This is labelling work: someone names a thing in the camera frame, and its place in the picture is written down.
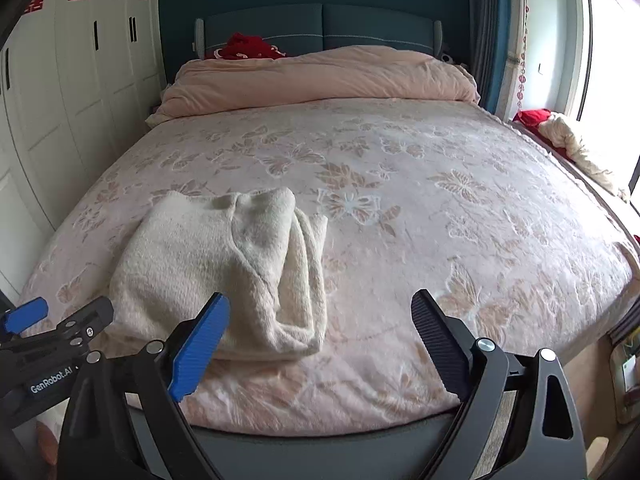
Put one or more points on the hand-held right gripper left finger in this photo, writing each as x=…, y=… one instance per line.
x=200, y=345

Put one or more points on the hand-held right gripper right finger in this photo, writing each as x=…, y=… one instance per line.
x=440, y=345

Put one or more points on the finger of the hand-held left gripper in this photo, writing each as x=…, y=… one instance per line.
x=25, y=312
x=87, y=317

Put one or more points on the cream knit sweater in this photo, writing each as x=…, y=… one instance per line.
x=200, y=260

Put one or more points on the bed with pink floral cover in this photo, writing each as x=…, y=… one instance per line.
x=400, y=260

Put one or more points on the white wardrobe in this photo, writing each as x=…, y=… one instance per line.
x=75, y=85

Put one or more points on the cream fluffy blanket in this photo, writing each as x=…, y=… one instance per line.
x=575, y=145

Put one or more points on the plain red cloth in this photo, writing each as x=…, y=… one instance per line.
x=532, y=119

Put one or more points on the pink duvet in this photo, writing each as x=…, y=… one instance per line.
x=325, y=80

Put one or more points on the red cloth with white print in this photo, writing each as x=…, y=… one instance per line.
x=245, y=45

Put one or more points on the grey curtain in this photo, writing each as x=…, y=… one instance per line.
x=487, y=35

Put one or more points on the cream curtain with red beads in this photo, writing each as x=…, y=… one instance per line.
x=520, y=35

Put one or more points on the window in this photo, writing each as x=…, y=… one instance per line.
x=610, y=60

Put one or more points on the blue padded headboard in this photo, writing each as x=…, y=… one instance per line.
x=350, y=25

